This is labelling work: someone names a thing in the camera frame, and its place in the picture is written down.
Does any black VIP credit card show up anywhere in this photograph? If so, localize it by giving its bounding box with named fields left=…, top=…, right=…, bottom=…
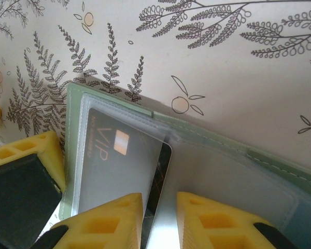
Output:
left=142, top=142, right=178, bottom=249
left=76, top=107, right=167, bottom=217

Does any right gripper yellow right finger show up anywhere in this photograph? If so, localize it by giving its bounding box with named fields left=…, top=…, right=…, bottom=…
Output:
left=176, top=191, right=299, bottom=249

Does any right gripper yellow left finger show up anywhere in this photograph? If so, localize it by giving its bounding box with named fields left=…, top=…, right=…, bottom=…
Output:
left=35, top=193, right=143, bottom=249

